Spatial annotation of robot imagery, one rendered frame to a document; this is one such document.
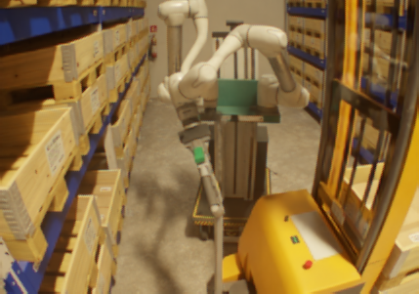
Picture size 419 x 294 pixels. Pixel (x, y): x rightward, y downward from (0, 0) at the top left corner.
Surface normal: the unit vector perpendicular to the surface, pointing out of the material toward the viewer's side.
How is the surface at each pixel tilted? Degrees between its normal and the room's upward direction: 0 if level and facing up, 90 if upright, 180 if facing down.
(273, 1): 90
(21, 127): 90
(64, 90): 90
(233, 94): 90
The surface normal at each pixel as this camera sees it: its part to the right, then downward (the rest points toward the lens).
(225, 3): 0.10, 0.41
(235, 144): -0.13, 0.41
